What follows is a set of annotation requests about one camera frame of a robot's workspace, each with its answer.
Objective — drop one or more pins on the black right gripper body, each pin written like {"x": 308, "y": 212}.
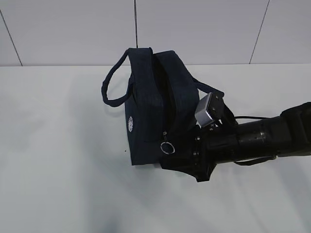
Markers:
{"x": 189, "y": 156}

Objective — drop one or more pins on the navy blue fabric bag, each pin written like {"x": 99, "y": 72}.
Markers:
{"x": 160, "y": 101}

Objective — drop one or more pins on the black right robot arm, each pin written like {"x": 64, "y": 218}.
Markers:
{"x": 247, "y": 144}

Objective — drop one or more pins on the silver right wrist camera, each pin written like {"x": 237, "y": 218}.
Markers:
{"x": 209, "y": 109}

